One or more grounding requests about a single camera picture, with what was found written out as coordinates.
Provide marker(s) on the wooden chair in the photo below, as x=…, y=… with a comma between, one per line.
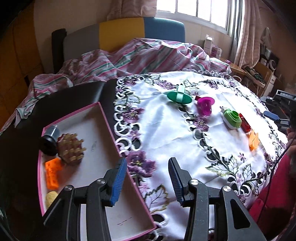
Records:
x=263, y=69

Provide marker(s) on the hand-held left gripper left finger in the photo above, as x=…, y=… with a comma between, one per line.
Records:
x=119, y=180

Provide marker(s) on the red translucent plastic piece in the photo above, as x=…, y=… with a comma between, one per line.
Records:
x=245, y=124

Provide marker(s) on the green plastic disc toy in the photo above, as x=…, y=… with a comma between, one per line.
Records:
x=178, y=96

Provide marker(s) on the magenta plastic cup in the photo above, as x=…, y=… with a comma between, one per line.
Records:
x=205, y=106

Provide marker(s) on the purple patterned box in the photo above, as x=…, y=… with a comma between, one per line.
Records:
x=216, y=51

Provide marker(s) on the person's red clothing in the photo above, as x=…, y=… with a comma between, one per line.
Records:
x=277, y=197

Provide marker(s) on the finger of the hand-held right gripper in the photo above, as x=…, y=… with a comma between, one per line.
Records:
x=271, y=115

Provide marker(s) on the person's right hand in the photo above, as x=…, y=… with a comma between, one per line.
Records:
x=291, y=136

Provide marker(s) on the window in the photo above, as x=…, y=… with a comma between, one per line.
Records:
x=196, y=11

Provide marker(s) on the wooden wardrobe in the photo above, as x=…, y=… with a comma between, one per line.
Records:
x=18, y=46

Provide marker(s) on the white floral embroidered tablecloth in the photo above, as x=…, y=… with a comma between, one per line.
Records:
x=161, y=129

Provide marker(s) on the grey yellow blue headboard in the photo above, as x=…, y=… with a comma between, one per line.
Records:
x=120, y=32

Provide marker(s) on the wooden nightstand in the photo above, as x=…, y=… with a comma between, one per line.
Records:
x=235, y=68

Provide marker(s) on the beige patterned curtain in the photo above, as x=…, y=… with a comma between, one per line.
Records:
x=129, y=9
x=247, y=34

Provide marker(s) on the pink green striped bed sheet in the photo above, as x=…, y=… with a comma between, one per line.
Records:
x=138, y=55

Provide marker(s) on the pink-edged white cardboard box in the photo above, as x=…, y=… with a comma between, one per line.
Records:
x=97, y=129

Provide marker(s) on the white carton box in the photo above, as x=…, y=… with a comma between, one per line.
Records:
x=208, y=44

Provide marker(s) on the yellow oval plastic piece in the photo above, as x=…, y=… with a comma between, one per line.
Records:
x=50, y=199

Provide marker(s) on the orange perforated plastic block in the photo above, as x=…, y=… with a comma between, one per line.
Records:
x=52, y=173

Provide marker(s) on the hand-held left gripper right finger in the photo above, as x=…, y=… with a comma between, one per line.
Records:
x=175, y=183

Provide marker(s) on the orange plastic clip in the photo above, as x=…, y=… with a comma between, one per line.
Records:
x=254, y=140

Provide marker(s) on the black grey cylinder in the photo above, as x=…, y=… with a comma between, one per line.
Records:
x=49, y=143

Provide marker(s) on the green white plug-in device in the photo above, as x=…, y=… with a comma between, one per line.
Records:
x=231, y=118

